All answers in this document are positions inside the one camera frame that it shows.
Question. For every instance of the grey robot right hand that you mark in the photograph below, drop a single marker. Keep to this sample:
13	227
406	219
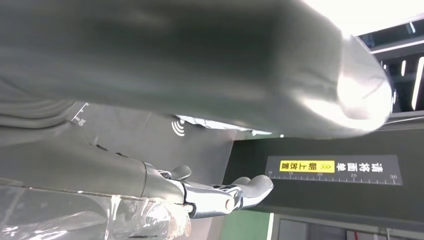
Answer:
215	59

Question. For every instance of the black scanner column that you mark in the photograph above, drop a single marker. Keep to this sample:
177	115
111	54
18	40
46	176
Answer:
314	145

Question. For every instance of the clear plastic wrap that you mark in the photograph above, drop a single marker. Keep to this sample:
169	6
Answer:
82	218

